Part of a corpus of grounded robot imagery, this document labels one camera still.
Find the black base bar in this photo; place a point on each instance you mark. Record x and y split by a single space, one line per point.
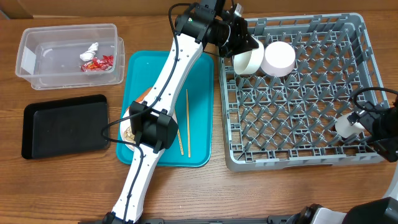
272 219

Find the grey dishwasher rack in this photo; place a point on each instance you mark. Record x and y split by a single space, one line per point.
273 123

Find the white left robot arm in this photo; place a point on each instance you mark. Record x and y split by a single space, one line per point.
151 121

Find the clear plastic bin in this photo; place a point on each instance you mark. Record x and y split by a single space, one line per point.
49 57

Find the white bowl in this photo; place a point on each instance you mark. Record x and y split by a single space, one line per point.
249 62

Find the peanut pile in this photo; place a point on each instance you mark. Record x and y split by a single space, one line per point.
128 135

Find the right wooden chopstick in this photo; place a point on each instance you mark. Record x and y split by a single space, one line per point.
188 124

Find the teal serving tray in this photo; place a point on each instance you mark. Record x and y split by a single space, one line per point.
143 69

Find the white tissue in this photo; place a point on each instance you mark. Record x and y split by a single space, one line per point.
90 53

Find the black plastic tray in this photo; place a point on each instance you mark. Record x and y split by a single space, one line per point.
68 126

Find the pink bowl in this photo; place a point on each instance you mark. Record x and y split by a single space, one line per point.
279 59

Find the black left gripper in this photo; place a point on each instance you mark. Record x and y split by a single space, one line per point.
242 42

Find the wooden chopstick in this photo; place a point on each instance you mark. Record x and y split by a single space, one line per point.
188 124
178 134

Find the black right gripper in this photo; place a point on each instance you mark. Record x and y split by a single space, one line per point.
367 119

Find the white cup in rack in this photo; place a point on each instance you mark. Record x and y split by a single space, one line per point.
345 129

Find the white plate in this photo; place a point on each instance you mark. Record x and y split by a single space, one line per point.
123 126

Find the left wooden chopstick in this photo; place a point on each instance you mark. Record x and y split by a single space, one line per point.
178 134

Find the orange carrot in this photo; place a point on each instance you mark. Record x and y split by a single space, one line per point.
142 96

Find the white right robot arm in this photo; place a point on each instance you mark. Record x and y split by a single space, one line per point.
381 210

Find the red snack wrapper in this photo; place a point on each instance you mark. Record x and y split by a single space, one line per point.
96 65

